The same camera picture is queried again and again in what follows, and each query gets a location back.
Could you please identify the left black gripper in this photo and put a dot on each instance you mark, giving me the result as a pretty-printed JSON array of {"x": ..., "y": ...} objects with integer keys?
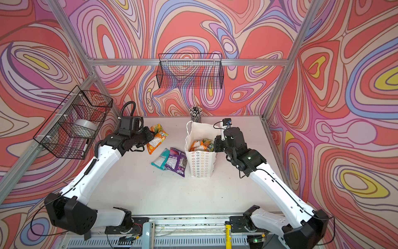
[{"x": 149, "y": 135}]

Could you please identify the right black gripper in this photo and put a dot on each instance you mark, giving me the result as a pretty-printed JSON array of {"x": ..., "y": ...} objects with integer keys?
[{"x": 217, "y": 140}]

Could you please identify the orange snack packet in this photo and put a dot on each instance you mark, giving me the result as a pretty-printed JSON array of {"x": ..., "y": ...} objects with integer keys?
[
  {"x": 159, "y": 136},
  {"x": 205, "y": 145}
]

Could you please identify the teal snack packet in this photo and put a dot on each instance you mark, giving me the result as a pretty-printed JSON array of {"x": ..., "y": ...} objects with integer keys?
[{"x": 161, "y": 160}]

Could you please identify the white patterned paper bag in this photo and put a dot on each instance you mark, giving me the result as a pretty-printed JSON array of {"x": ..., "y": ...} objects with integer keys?
[{"x": 201, "y": 163}]

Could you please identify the purple snack packet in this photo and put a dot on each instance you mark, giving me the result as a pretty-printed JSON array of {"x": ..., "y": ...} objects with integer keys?
[{"x": 177, "y": 161}]

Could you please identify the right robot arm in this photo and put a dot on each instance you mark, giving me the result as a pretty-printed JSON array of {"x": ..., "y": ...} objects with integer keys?
[{"x": 300, "y": 226}]

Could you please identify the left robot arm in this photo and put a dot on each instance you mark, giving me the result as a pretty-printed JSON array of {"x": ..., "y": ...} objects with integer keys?
[{"x": 69, "y": 208}]

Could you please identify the pencil cup with pencils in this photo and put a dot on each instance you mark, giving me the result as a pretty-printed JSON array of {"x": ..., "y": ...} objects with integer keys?
[{"x": 196, "y": 113}]

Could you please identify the black marker pen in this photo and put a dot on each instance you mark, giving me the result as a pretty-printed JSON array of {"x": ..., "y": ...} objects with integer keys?
[{"x": 84, "y": 150}]

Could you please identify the silver tape roll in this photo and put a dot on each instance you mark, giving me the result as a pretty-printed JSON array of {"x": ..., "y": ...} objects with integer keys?
[{"x": 83, "y": 129}]

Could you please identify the yellow marker pen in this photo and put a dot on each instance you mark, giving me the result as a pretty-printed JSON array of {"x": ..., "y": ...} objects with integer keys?
[{"x": 228, "y": 235}]

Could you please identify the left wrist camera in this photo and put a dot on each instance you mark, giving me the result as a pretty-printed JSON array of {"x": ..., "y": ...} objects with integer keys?
[{"x": 130, "y": 125}]

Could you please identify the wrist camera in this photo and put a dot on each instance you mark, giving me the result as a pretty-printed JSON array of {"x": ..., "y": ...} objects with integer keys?
[
  {"x": 130, "y": 125},
  {"x": 226, "y": 123}
]

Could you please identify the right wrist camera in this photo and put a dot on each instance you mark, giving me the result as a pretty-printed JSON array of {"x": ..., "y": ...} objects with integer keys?
[{"x": 226, "y": 123}]

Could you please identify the black wire basket left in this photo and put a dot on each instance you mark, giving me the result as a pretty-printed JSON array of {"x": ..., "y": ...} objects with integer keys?
[{"x": 55, "y": 134}]

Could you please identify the black wire basket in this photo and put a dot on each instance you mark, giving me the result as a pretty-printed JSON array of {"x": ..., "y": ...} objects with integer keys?
[
  {"x": 190, "y": 71},
  {"x": 55, "y": 134}
]

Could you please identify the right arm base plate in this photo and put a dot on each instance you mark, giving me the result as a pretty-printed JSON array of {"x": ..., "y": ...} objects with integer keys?
[{"x": 242, "y": 224}]

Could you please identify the black wire basket back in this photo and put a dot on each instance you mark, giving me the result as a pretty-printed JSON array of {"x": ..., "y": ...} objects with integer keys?
[{"x": 190, "y": 71}]

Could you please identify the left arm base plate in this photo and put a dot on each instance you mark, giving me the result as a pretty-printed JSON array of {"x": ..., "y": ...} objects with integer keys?
[{"x": 134, "y": 227}]

